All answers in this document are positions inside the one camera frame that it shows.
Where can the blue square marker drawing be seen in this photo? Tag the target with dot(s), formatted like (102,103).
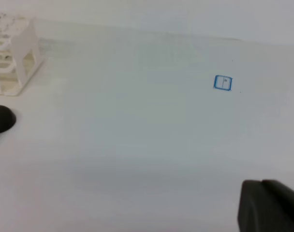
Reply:
(222,82)

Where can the white plastic test tube rack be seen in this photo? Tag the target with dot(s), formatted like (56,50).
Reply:
(20,55)

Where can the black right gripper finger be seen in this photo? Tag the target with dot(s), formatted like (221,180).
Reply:
(265,206)

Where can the black round-headed stand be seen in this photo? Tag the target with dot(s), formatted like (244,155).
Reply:
(7,118)

